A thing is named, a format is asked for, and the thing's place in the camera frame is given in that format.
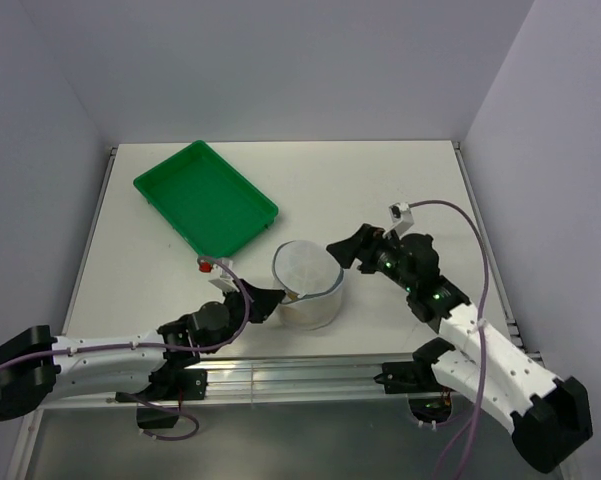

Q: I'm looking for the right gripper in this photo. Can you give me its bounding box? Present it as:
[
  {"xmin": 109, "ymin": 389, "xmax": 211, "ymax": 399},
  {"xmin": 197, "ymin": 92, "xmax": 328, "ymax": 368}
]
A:
[{"xmin": 326, "ymin": 223, "xmax": 415, "ymax": 292}]

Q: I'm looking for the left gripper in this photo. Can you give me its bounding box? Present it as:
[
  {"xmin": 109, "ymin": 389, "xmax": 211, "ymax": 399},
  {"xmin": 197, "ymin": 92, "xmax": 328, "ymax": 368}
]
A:
[{"xmin": 205, "ymin": 277, "xmax": 284, "ymax": 353}]

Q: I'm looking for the white mesh laundry bag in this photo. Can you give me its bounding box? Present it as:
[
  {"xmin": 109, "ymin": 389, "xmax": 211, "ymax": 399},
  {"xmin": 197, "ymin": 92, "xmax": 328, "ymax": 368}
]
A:
[{"xmin": 271, "ymin": 240, "xmax": 345, "ymax": 330}]

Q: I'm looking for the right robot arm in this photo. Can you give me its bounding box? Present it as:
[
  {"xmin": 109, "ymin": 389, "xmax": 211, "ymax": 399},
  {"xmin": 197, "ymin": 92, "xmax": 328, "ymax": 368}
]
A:
[{"xmin": 326, "ymin": 224, "xmax": 593, "ymax": 473}]

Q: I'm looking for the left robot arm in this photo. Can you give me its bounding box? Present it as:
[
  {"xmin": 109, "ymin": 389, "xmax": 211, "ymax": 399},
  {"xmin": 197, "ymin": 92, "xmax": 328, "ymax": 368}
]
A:
[{"xmin": 0, "ymin": 282, "xmax": 286, "ymax": 422}]

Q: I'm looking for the green plastic tray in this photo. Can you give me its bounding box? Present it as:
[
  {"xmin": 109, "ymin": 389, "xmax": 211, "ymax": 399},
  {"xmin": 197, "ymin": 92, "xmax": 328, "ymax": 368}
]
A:
[{"xmin": 133, "ymin": 140, "xmax": 279, "ymax": 257}]

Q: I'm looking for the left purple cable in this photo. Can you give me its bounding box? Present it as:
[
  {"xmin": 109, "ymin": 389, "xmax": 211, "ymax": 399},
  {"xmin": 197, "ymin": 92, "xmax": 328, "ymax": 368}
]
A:
[{"xmin": 0, "ymin": 254, "xmax": 255, "ymax": 442}]

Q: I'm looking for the purple cable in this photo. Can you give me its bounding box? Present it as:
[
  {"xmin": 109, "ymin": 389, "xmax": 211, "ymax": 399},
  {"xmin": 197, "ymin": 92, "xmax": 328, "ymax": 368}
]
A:
[
  {"xmin": 0, "ymin": 254, "xmax": 255, "ymax": 442},
  {"xmin": 409, "ymin": 199, "xmax": 490, "ymax": 480}
]

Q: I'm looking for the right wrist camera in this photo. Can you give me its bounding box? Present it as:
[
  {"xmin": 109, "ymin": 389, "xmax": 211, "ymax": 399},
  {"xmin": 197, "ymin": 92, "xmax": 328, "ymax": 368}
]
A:
[{"xmin": 384, "ymin": 202, "xmax": 414, "ymax": 239}]

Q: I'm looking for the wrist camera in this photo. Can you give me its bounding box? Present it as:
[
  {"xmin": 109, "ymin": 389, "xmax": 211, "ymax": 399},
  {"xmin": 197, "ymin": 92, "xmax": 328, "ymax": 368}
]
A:
[
  {"xmin": 197, "ymin": 257, "xmax": 238, "ymax": 293},
  {"xmin": 384, "ymin": 202, "xmax": 414, "ymax": 239}
]

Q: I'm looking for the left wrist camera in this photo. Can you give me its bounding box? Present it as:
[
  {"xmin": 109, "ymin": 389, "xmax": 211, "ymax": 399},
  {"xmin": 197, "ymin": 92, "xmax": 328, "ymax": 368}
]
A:
[{"xmin": 197, "ymin": 257, "xmax": 238, "ymax": 293}]

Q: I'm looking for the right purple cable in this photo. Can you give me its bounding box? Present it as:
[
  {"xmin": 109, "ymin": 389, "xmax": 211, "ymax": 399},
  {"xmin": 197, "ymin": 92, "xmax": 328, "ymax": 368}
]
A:
[{"xmin": 409, "ymin": 199, "xmax": 490, "ymax": 480}]

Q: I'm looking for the aluminium frame rail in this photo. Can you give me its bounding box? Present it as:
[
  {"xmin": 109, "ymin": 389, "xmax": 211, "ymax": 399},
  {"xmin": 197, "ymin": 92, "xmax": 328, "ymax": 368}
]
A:
[{"xmin": 40, "ymin": 349, "xmax": 413, "ymax": 410}]

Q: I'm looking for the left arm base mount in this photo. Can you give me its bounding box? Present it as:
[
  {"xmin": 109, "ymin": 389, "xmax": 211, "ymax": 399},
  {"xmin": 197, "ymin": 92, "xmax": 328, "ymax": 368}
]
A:
[{"xmin": 115, "ymin": 369, "xmax": 208, "ymax": 441}]

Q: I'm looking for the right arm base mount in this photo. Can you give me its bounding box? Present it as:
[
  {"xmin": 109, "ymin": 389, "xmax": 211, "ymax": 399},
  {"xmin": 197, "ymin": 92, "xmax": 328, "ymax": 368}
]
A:
[{"xmin": 373, "ymin": 359, "xmax": 475, "ymax": 395}]

